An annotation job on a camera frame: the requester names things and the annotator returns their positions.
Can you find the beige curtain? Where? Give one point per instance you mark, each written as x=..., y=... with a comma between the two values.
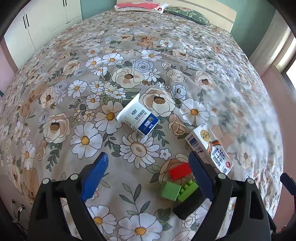
x=276, y=48

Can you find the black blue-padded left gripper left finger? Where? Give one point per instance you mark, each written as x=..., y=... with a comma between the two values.
x=47, y=219

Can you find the white blue yogurt cup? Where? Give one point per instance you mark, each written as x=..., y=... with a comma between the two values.
x=137, y=117

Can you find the green floral pillow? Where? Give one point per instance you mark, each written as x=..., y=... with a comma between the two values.
x=189, y=14

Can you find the green studded toy brick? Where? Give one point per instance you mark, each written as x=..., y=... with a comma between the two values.
x=188, y=189

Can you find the beige wooden headboard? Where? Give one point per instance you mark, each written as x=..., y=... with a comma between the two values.
x=217, y=13

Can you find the window with dark frame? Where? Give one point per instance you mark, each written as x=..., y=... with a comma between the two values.
x=288, y=74

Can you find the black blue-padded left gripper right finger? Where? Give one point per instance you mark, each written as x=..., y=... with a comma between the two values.
x=250, y=218

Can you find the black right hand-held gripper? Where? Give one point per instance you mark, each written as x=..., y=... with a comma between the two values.
x=288, y=183

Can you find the white red milk carton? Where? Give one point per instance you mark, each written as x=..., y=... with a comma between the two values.
x=203, y=141

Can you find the red toy brick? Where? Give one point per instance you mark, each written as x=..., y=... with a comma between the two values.
x=180, y=171

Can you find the pink white pillow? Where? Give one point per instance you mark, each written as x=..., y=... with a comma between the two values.
x=149, y=6

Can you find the black cylinder roller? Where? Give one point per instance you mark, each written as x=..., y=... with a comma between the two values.
x=190, y=205

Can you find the white wardrobe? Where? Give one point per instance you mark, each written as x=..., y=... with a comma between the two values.
x=37, y=24

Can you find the floral bed quilt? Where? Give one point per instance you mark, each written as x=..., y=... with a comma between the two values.
x=59, y=113

